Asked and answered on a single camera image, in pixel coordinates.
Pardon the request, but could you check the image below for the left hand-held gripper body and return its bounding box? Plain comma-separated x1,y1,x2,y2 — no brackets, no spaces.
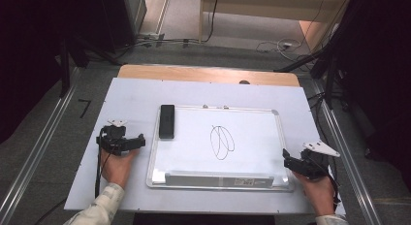
96,118,133,156

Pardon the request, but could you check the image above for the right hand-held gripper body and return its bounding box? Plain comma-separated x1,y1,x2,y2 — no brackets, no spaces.
300,140,341,181

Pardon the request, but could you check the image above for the black whiteboard eraser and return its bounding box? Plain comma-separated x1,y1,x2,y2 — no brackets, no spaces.
158,104,176,141

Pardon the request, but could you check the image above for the white whiteboard with metal frame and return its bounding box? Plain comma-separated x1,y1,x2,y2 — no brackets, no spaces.
145,104,296,192

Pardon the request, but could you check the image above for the person's left hand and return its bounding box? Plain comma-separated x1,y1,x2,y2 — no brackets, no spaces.
100,148,141,189

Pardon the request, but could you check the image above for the person's right hand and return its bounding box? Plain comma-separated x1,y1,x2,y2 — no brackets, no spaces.
292,171,337,217

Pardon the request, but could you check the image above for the black metal stand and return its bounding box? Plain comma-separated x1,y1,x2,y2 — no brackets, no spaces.
273,30,353,111
57,35,124,99

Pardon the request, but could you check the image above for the wooden table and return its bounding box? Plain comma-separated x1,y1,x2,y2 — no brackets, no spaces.
116,63,301,88

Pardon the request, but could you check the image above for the grey power strip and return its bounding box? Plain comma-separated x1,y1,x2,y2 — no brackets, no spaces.
137,31,166,43

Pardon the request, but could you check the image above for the dark curtain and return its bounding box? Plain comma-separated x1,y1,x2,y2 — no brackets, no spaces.
335,0,411,194
0,0,108,145

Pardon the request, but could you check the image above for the black cabinet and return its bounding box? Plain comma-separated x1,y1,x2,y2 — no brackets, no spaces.
95,0,148,53

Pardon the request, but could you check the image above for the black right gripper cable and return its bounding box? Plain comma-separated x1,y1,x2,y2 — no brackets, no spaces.
318,158,342,209

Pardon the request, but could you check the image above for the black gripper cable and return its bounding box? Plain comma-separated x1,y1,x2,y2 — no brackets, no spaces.
318,158,342,209
94,127,112,199

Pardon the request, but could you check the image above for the metal floor rail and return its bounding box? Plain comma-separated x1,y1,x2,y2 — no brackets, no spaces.
310,79,385,225
0,67,81,225

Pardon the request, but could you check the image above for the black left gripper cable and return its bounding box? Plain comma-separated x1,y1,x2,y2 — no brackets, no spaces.
94,127,112,199

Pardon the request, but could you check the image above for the white floor cable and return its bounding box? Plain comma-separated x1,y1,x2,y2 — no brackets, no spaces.
256,38,303,55

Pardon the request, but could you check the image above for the black floor cable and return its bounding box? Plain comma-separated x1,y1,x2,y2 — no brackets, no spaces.
112,0,221,54

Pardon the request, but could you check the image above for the light wooden furniture frame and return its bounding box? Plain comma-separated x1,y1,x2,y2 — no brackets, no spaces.
198,0,354,44

